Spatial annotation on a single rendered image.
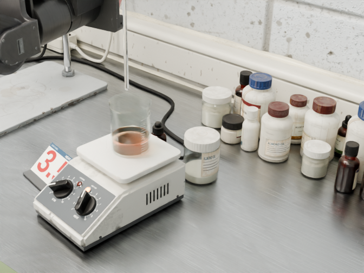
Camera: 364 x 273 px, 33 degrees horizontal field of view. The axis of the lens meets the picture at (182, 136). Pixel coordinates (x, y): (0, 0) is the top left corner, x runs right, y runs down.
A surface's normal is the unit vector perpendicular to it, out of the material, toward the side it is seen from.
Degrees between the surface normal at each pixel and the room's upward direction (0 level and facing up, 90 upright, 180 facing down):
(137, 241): 0
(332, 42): 90
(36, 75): 0
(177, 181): 90
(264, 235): 0
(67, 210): 30
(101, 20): 91
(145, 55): 90
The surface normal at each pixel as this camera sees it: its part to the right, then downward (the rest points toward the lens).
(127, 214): 0.69, 0.37
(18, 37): 0.86, 0.26
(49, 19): 0.84, 0.00
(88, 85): 0.03, -0.87
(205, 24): -0.63, 0.37
